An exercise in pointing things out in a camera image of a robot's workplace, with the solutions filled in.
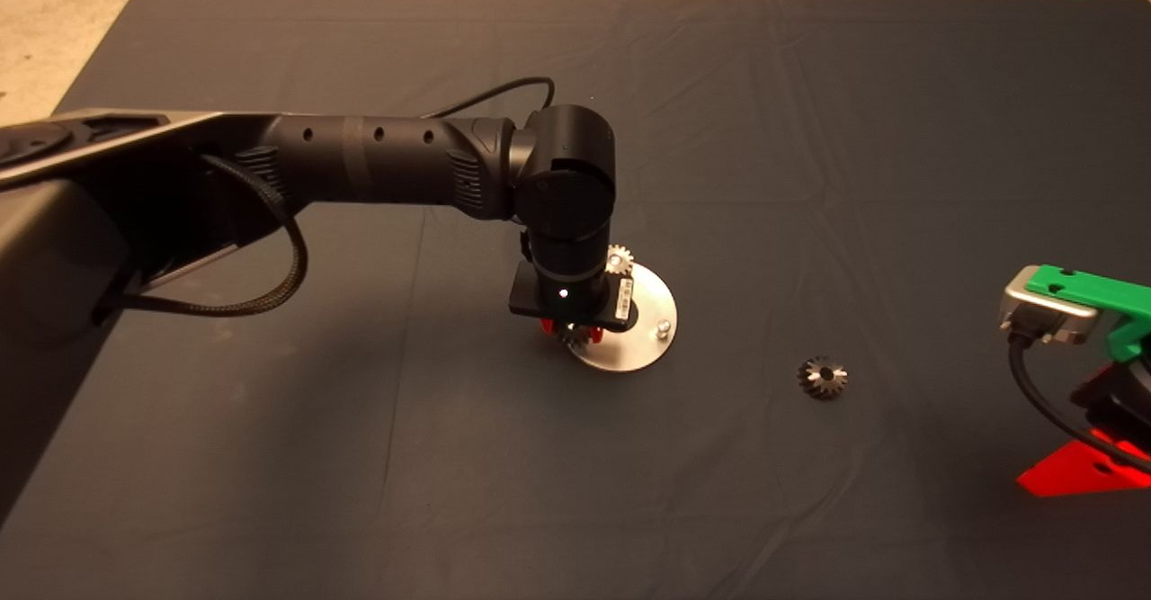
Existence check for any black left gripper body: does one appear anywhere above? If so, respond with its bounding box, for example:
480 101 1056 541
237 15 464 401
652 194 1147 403
510 263 636 329

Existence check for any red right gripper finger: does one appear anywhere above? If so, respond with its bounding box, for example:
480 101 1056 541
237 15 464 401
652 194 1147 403
1017 429 1151 497

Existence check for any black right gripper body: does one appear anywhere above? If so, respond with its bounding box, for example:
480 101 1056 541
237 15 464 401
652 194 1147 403
1068 353 1151 457

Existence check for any round metal carrier plate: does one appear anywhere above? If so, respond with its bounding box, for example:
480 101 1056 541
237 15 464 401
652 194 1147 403
565 263 681 373

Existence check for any dark grey table cloth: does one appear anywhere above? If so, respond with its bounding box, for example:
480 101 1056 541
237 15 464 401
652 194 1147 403
0 0 1151 600

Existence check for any black right camera cable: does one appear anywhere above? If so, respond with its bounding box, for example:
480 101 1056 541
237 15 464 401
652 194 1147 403
1007 330 1151 475

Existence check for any green right camera mount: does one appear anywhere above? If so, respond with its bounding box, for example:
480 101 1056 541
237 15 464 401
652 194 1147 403
1025 264 1151 363

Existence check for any silver right camera box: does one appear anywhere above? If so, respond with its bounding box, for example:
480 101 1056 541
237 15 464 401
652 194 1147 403
996 267 1100 346

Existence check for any thin black left camera cable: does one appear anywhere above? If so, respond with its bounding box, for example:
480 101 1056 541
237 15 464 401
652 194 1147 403
423 76 556 124

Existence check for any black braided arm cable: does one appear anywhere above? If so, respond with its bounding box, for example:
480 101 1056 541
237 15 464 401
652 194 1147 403
90 155 309 319

